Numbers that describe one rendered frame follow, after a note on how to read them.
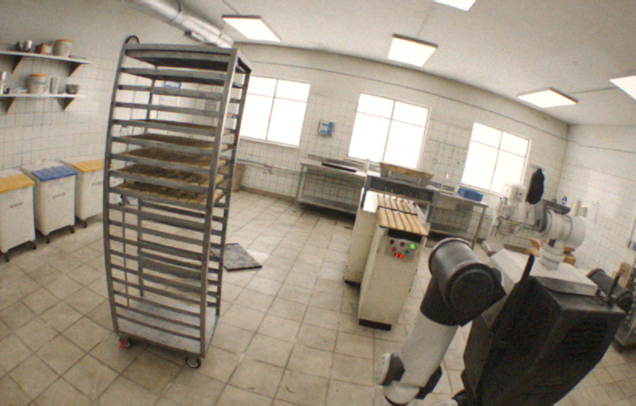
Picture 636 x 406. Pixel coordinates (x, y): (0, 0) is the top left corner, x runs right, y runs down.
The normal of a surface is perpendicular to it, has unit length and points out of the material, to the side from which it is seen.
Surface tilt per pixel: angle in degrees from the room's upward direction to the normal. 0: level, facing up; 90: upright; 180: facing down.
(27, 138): 90
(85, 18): 90
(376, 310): 90
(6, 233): 94
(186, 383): 0
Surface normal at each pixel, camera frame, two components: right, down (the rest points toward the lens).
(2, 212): 0.96, 0.24
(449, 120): -0.14, 0.20
